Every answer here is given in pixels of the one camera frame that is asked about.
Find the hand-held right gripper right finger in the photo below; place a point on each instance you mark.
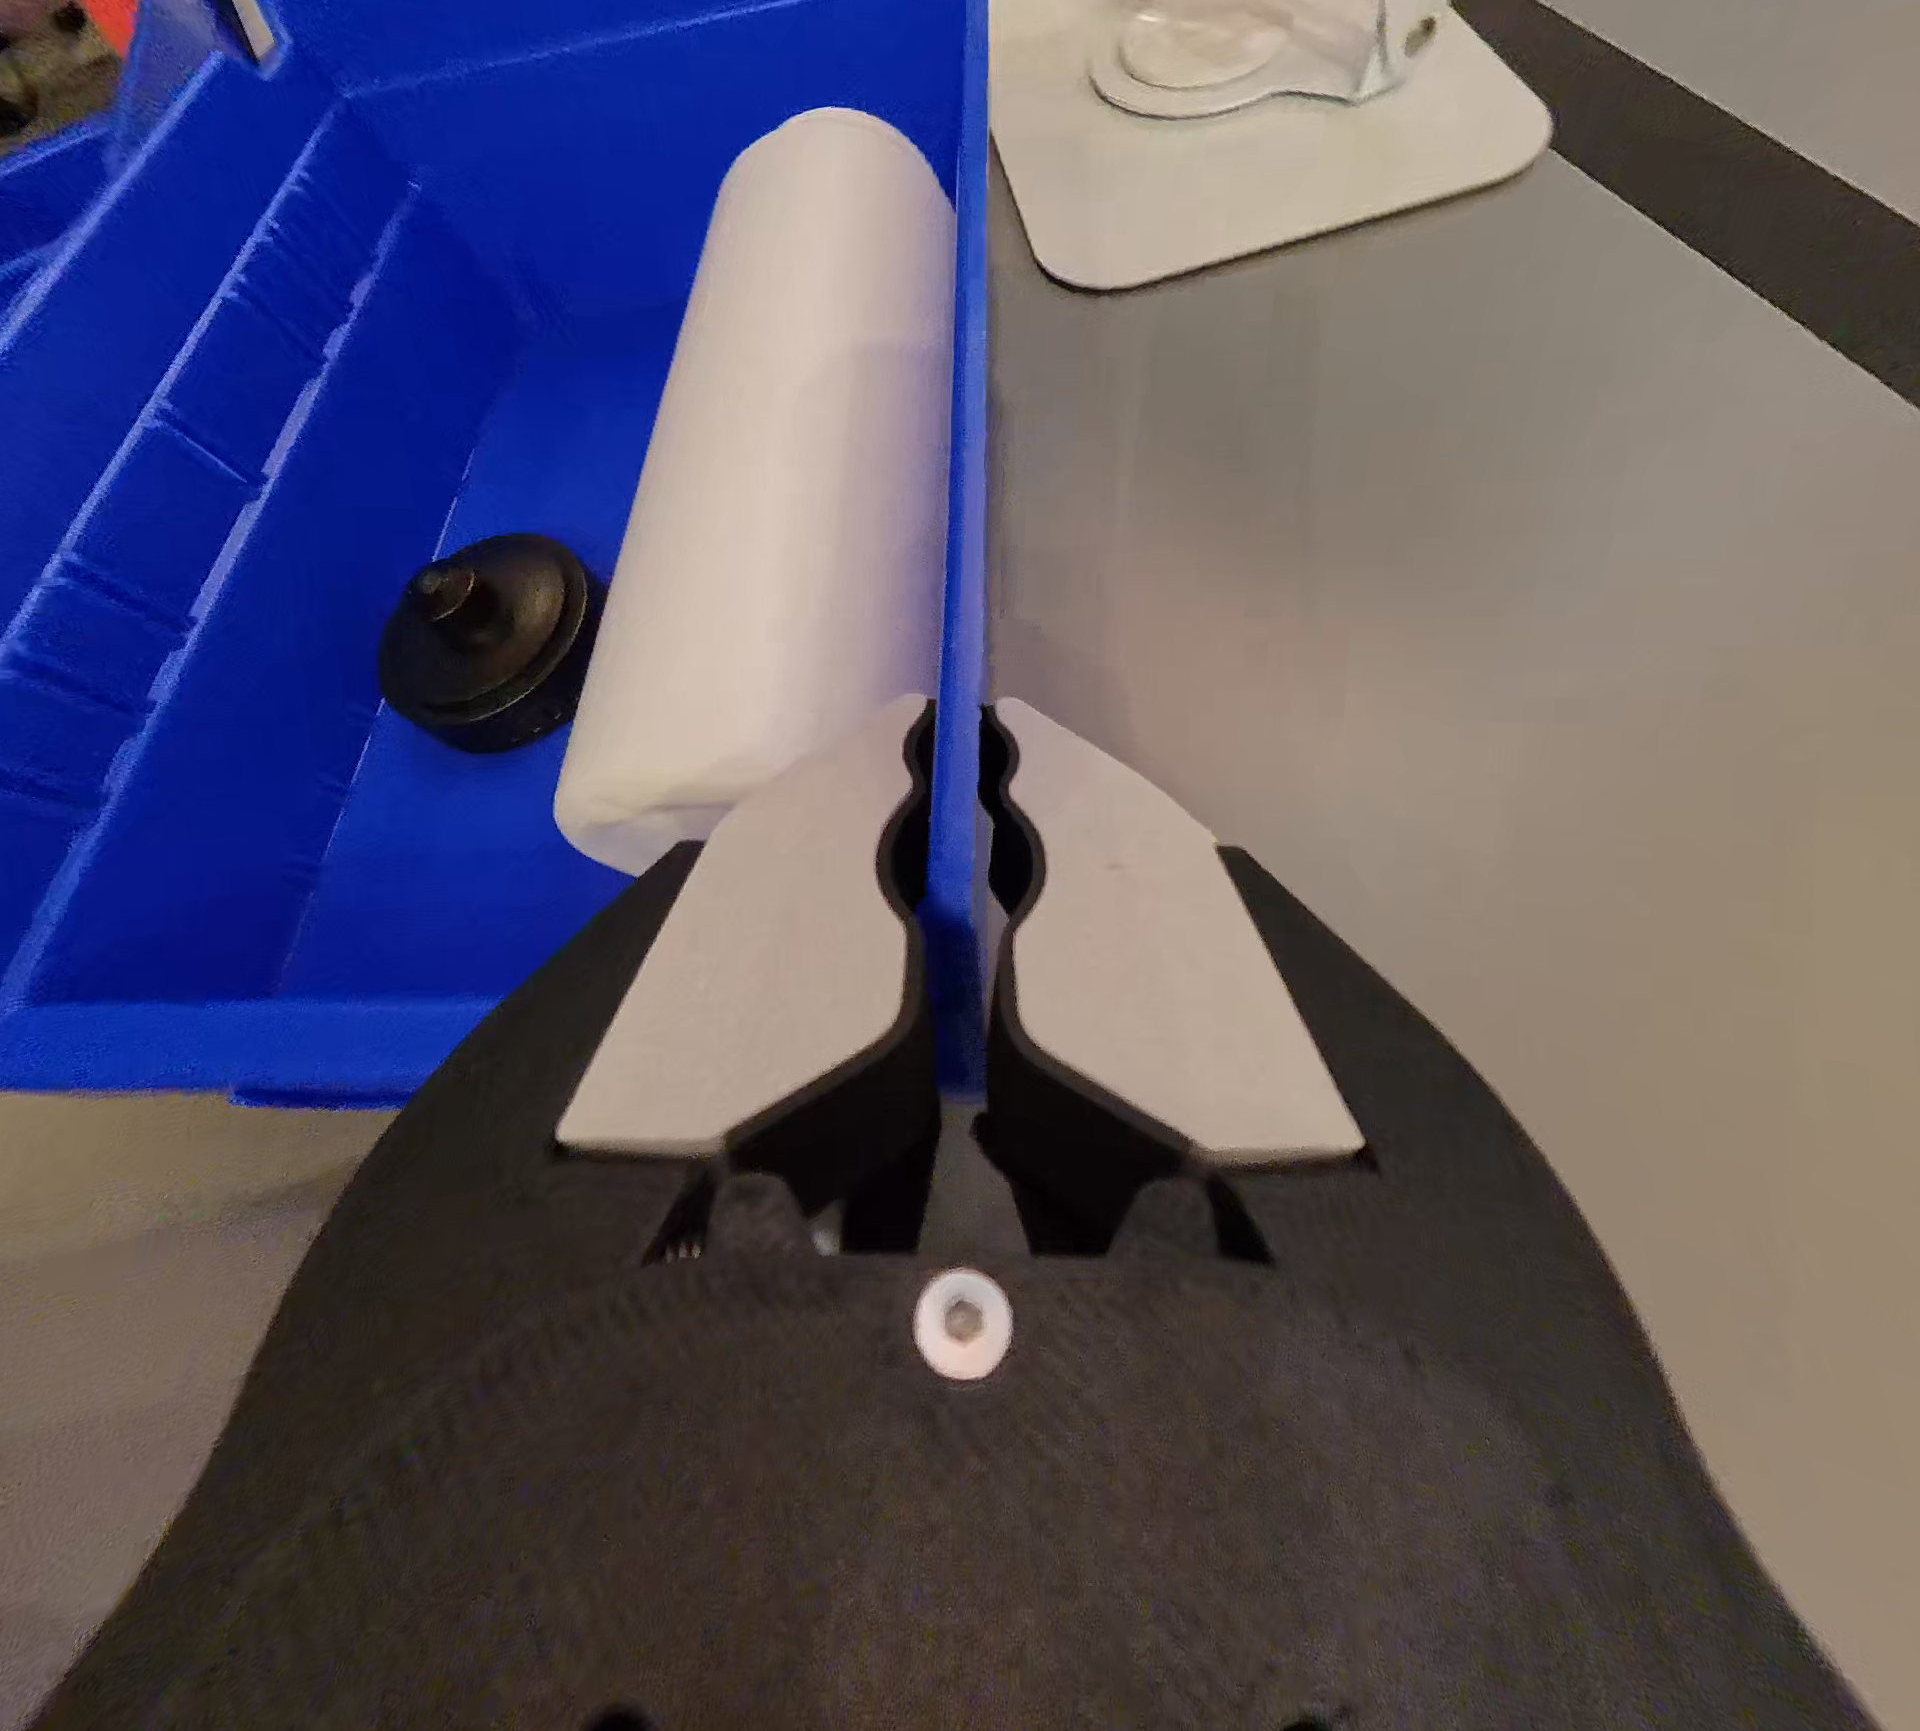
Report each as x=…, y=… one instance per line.
x=1171, y=993

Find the white stand base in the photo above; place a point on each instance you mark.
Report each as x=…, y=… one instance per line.
x=1273, y=184

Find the black bottle lid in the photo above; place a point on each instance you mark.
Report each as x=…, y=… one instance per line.
x=492, y=653

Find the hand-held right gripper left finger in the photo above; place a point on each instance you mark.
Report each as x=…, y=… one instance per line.
x=734, y=993

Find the white bottle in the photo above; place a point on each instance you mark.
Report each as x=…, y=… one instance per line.
x=796, y=439

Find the black tape strip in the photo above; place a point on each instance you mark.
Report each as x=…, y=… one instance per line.
x=1724, y=169

